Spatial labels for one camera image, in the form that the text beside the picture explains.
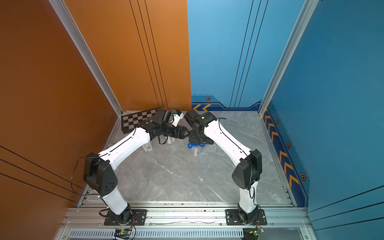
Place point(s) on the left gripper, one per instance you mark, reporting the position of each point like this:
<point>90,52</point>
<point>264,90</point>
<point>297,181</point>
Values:
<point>179,129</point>

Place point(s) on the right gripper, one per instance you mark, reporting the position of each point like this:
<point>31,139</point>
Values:
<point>193,138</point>

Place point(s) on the blue lid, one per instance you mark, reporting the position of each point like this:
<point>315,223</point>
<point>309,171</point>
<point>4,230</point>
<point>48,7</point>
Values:
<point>191,146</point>

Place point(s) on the clear plastic cup front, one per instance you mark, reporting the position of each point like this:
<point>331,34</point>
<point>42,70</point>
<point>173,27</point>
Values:
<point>148,147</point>

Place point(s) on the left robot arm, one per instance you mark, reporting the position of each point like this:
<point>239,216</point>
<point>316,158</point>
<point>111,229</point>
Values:
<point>99,169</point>

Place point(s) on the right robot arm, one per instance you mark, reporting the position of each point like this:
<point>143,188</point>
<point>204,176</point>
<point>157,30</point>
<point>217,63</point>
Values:
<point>207,129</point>

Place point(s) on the black white checkerboard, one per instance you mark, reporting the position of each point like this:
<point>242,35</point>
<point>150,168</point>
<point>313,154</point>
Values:
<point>130,121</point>

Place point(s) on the left green circuit board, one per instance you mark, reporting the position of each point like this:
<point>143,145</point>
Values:
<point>122,234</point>

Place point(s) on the green circuit board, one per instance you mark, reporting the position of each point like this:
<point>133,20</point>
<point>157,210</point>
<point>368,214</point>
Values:
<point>252,234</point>
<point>122,234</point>

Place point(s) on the right green circuit board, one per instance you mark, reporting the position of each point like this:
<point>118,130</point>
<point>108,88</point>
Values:
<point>252,234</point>

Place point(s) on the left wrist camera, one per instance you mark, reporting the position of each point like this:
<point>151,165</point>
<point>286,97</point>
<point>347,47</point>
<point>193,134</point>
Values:
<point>177,116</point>

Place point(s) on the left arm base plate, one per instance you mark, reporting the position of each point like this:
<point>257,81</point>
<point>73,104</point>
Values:
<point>135,217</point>

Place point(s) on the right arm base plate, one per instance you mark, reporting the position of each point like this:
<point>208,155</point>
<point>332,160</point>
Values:
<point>237,217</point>

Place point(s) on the aluminium rail frame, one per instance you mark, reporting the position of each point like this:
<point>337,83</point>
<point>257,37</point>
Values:
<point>185,221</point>

